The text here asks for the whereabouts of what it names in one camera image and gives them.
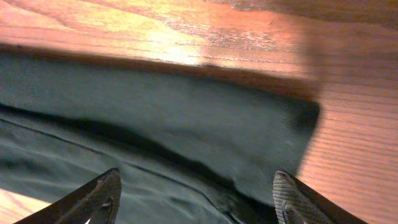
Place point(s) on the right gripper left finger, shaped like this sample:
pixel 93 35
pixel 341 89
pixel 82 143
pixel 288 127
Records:
pixel 96 202

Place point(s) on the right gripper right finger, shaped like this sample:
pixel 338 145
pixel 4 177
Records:
pixel 297 203

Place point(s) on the black t-shirt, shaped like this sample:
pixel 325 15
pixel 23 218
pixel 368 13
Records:
pixel 189 149

